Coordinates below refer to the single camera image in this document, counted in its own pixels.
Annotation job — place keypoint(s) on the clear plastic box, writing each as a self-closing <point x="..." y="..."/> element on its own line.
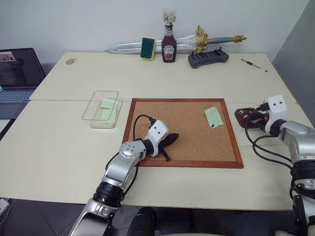
<point x="94" y="121"/>

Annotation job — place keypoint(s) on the dark brown small tray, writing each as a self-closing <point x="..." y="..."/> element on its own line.
<point x="240" y="119"/>

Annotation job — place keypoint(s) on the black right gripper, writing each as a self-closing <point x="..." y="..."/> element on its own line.
<point x="261" y="115"/>

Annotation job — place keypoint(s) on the silver and gold toy sword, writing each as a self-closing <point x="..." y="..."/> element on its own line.
<point x="187" y="40"/>

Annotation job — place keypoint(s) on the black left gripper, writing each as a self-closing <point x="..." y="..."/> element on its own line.
<point x="166" y="140"/>

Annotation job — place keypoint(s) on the green and yellow sponge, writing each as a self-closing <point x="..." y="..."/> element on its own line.
<point x="147" y="48"/>

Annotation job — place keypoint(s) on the dark grey handheld controller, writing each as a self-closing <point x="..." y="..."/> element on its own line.
<point x="208" y="59"/>

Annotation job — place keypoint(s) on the white power strip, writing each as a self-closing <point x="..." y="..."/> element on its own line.
<point x="3" y="205"/>

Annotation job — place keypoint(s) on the open laptop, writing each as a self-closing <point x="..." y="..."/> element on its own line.
<point x="17" y="73"/>

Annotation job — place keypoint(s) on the black and silver pen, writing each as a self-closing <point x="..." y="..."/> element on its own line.
<point x="253" y="65"/>

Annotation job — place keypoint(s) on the plain green sticky note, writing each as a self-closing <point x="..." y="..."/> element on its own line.
<point x="106" y="103"/>
<point x="108" y="116"/>

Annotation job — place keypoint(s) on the clear printed cup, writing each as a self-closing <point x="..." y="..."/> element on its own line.
<point x="168" y="15"/>

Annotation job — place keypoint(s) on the green note with writing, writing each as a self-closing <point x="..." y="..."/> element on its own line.
<point x="213" y="116"/>

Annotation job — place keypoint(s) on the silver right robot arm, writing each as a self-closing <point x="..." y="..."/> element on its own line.
<point x="301" y="147"/>

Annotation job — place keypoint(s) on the dark rounded shape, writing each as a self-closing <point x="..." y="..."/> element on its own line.
<point x="144" y="221"/>

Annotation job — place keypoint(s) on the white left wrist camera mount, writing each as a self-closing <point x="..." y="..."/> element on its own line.
<point x="157" y="129"/>

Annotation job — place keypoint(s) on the wood framed cork board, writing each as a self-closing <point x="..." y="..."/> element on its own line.
<point x="182" y="132"/>

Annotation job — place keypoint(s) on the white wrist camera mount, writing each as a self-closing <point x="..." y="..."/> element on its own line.
<point x="276" y="108"/>
<point x="157" y="129"/>

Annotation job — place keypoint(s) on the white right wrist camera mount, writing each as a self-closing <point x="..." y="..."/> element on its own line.
<point x="276" y="108"/>

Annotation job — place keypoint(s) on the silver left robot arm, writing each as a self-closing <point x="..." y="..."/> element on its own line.
<point x="123" y="169"/>

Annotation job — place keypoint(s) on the white rounded object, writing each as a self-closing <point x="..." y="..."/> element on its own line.
<point x="283" y="233"/>

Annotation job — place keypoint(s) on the ketchup bottle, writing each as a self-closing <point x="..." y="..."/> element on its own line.
<point x="169" y="48"/>

